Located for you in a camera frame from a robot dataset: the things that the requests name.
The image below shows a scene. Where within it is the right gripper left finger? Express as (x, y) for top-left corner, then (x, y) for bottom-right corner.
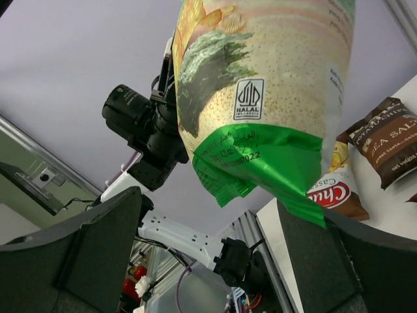
(1, 187), (142, 312)

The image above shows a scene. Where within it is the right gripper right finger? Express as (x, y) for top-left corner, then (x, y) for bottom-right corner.
(278, 204), (416, 312)

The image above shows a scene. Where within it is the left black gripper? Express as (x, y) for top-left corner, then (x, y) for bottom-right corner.
(102, 85), (189, 191)

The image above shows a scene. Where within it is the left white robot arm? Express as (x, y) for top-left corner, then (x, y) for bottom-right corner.
(100, 85), (268, 295)

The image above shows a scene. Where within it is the brown Chuba cassava chips bag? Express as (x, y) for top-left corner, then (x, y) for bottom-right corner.
(307, 132), (369, 221)

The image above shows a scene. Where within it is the brown Kettle sea salt bag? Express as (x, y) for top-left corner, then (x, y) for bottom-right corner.
(346, 97), (416, 190)

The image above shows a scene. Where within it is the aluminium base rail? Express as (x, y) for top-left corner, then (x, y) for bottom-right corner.
(230, 212), (293, 312)

